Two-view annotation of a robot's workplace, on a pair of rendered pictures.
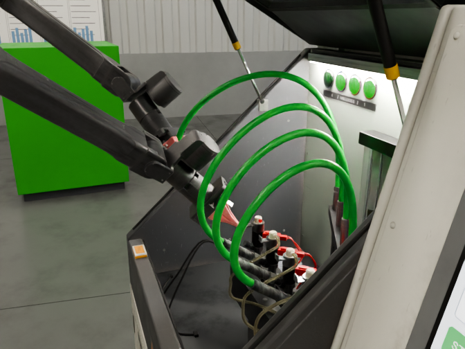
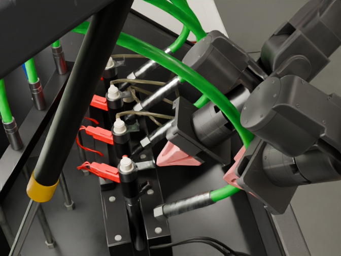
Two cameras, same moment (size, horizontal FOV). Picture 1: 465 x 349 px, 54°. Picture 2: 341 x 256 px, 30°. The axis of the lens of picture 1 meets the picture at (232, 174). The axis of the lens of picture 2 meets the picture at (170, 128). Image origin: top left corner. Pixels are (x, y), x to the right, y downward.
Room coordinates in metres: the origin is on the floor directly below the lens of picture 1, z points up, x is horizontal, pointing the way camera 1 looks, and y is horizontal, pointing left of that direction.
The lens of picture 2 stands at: (1.52, 0.15, 1.81)
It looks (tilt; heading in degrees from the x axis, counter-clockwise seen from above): 46 degrees down; 193
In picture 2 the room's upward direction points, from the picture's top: 5 degrees counter-clockwise
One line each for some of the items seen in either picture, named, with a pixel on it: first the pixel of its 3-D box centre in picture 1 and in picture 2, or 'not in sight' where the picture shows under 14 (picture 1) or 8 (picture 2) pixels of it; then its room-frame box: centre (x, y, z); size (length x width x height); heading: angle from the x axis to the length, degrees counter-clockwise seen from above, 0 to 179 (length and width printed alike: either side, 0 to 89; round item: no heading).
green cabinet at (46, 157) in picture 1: (66, 115); not in sight; (4.23, 1.56, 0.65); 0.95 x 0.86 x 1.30; 112
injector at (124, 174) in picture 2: (252, 264); (140, 208); (0.93, -0.05, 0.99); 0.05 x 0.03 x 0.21; 110
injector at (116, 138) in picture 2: (266, 282); (133, 170); (0.85, -0.07, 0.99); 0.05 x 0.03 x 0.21; 110
